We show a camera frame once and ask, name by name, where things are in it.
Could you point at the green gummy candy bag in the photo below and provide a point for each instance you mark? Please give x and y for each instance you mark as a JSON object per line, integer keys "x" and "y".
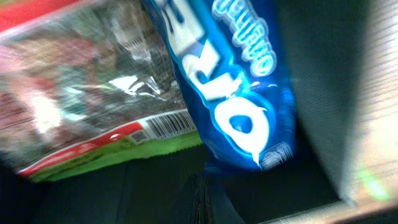
{"x": 85, "y": 85}

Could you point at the blue Oreo cookie pack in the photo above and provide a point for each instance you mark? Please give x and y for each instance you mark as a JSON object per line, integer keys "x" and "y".
{"x": 231, "y": 69}

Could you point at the dark green box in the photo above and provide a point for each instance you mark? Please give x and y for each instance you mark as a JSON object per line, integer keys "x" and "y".
{"x": 320, "y": 44}

